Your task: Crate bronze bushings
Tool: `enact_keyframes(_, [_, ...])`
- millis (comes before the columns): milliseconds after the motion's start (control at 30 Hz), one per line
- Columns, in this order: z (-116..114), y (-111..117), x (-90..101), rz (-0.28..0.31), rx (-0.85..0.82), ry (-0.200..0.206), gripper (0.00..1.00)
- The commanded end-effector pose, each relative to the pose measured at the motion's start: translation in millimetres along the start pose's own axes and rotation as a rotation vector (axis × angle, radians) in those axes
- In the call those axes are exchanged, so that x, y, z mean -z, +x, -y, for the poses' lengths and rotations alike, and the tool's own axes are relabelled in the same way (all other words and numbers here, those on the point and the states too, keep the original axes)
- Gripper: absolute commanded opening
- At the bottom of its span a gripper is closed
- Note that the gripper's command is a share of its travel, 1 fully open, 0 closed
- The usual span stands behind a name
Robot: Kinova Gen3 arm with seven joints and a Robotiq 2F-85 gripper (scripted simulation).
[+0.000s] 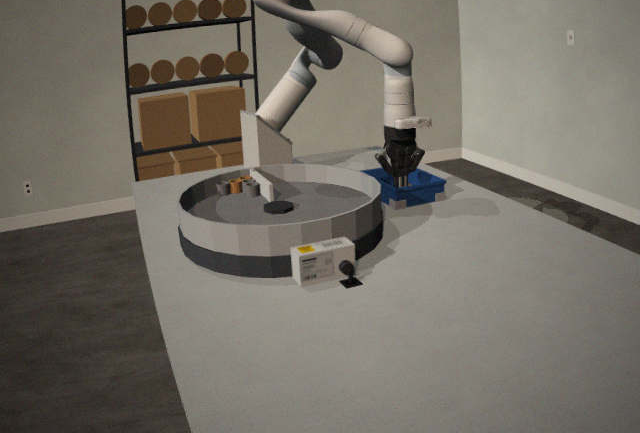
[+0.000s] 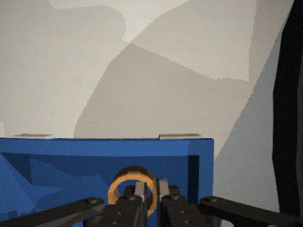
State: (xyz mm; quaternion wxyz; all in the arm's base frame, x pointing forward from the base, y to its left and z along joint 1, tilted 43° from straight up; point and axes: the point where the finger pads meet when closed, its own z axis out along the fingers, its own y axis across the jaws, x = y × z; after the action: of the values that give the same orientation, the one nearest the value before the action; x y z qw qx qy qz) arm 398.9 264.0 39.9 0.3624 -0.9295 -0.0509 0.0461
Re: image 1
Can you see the grey metal ring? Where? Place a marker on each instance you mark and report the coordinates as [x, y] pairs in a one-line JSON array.
[[252, 191], [245, 182], [223, 190]]

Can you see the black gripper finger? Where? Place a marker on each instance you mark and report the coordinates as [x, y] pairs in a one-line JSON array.
[[395, 170], [411, 163]]

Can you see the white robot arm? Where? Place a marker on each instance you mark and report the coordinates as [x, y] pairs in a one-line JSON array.
[[295, 85]]

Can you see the blue crate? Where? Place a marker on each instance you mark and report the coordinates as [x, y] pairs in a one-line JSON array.
[[402, 197]]

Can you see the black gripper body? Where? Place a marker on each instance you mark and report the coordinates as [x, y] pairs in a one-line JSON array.
[[399, 138]]

